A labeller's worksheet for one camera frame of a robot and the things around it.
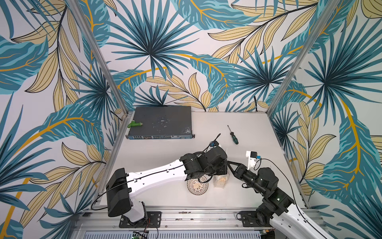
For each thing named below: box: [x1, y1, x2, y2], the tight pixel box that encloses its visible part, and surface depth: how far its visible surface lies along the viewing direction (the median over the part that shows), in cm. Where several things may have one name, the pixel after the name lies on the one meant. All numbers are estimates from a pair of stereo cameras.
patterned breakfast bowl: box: [187, 175, 209, 196], surface depth 83 cm
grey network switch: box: [125, 106, 196, 140], surface depth 106 cm
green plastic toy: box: [127, 120, 144, 128], surface depth 106 cm
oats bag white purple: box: [213, 173, 230, 189], surface depth 77 cm
